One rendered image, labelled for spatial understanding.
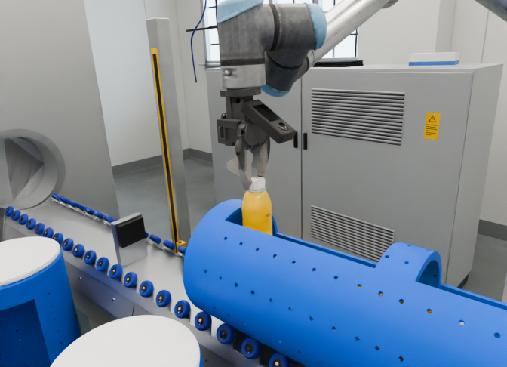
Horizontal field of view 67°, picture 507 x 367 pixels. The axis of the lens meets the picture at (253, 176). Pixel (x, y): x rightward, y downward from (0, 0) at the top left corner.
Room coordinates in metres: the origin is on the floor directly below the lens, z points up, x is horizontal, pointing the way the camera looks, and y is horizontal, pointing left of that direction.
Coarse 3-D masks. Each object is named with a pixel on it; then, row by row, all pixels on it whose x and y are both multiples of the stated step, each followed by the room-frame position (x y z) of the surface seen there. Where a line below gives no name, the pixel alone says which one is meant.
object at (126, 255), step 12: (132, 216) 1.14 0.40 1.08; (120, 228) 1.08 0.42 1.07; (132, 228) 1.11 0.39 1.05; (144, 228) 1.14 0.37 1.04; (120, 240) 1.08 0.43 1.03; (132, 240) 1.10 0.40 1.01; (144, 240) 1.16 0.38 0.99; (120, 252) 1.08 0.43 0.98; (132, 252) 1.12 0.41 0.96; (144, 252) 1.15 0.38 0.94; (120, 264) 1.09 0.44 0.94
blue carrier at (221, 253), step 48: (192, 240) 0.76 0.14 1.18; (240, 240) 0.70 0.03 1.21; (288, 240) 0.89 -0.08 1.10; (192, 288) 0.72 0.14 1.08; (240, 288) 0.64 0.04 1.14; (288, 288) 0.58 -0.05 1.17; (336, 288) 0.54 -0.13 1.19; (384, 288) 0.51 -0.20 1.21; (432, 288) 0.49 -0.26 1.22; (288, 336) 0.56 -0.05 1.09; (336, 336) 0.51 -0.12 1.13; (384, 336) 0.47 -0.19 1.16; (432, 336) 0.44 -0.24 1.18; (480, 336) 0.42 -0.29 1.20
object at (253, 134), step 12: (228, 96) 0.81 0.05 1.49; (240, 96) 0.77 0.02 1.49; (252, 96) 0.80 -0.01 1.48; (228, 108) 0.81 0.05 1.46; (240, 108) 0.79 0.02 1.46; (228, 120) 0.79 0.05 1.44; (240, 120) 0.78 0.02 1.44; (228, 132) 0.79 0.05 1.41; (240, 132) 0.77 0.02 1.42; (252, 132) 0.77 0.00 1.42; (264, 132) 0.80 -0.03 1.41; (228, 144) 0.79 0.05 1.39; (252, 144) 0.77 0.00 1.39
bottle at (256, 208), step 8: (248, 192) 0.78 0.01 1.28; (256, 192) 0.77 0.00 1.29; (264, 192) 0.78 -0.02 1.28; (248, 200) 0.77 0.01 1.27; (256, 200) 0.76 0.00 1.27; (264, 200) 0.77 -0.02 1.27; (248, 208) 0.76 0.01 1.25; (256, 208) 0.76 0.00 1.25; (264, 208) 0.76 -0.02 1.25; (248, 216) 0.76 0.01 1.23; (256, 216) 0.76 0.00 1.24; (264, 216) 0.76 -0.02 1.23; (248, 224) 0.76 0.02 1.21; (256, 224) 0.76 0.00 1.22; (264, 224) 0.76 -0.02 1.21; (264, 232) 0.76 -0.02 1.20
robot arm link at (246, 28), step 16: (224, 0) 0.78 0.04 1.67; (240, 0) 0.76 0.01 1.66; (256, 0) 0.77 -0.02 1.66; (224, 16) 0.77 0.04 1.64; (240, 16) 0.76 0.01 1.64; (256, 16) 0.77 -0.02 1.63; (272, 16) 0.78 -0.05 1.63; (224, 32) 0.77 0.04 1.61; (240, 32) 0.76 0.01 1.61; (256, 32) 0.77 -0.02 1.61; (272, 32) 0.78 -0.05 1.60; (224, 48) 0.77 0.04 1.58; (240, 48) 0.76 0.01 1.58; (256, 48) 0.77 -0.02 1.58; (224, 64) 0.77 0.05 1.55; (240, 64) 0.76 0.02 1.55; (256, 64) 0.77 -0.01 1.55
